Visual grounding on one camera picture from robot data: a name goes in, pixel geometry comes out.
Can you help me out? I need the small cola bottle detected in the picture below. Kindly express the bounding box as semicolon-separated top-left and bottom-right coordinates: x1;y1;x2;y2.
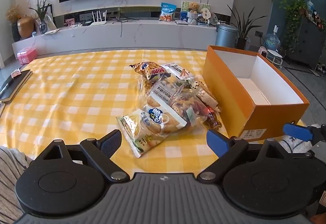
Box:
195;96;222;130

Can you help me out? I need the clear checkered candy bag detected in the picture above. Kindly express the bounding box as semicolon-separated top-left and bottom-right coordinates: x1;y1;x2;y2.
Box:
188;78;220;112

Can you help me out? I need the white biscuit snack bag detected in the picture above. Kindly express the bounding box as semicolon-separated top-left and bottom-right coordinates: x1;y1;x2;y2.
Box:
117;93;187;158

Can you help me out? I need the clear mixed veggie chips bag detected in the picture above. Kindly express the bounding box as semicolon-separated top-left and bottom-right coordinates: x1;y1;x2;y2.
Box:
150;76;208;131

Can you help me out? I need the mimi cracker snack bag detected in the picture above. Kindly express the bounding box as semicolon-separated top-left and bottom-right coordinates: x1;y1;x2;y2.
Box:
130;61;171;82

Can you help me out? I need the white spicy stick packet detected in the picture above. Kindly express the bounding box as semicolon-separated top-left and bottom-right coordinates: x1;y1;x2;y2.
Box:
162;62;195;81

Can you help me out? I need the orange cardboard box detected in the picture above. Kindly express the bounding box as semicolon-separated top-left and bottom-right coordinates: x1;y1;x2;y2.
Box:
202;46;309;141

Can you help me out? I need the yellow checkered tablecloth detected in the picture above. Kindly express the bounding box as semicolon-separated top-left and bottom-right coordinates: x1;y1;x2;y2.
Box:
1;49;217;175

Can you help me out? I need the white round stool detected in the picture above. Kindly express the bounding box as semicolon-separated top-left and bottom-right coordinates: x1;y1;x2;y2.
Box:
266;50;283;68

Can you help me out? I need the dark blue cabinet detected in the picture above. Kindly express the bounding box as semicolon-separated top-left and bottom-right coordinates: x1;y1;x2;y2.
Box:
287;18;325;69

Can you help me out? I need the striped grey trouser leg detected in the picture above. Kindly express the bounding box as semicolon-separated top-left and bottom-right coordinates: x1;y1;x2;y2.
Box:
0;146;32;223

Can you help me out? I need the water jug with pump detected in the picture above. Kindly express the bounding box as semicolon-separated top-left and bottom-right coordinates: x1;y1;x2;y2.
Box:
265;25;281;52

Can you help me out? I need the black notebook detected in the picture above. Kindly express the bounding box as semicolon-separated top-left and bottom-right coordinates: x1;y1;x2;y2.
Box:
0;69;33;104

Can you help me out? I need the potted floor plant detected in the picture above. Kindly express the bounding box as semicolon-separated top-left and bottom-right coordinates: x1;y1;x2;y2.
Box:
228;5;266;50

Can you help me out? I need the grey metal trash bin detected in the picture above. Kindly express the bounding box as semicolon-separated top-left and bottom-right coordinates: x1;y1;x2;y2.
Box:
216;24;238;48

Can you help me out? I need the pink box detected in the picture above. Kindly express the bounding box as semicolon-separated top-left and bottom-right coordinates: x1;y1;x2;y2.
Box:
17;47;37;65

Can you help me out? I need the trailing ivy plant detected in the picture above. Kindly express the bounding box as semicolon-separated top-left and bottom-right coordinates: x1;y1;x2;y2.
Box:
280;0;308;53

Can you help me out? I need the white tv console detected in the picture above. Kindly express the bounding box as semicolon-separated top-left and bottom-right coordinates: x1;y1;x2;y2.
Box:
12;20;217;55

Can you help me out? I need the white wifi router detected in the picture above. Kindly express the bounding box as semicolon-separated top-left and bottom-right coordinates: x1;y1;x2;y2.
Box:
91;10;107;26

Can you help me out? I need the bronze round vase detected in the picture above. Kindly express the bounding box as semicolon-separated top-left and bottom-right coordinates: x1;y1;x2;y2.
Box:
17;17;34;39

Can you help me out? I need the teddy bear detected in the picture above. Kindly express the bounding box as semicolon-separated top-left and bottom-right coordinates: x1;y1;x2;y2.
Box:
188;2;199;13

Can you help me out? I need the blue snack bag on console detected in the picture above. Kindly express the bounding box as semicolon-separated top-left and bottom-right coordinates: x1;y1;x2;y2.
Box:
159;3;177;22

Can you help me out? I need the glass vase with plant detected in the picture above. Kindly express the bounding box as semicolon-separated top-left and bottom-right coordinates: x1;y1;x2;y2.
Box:
29;0;51;35

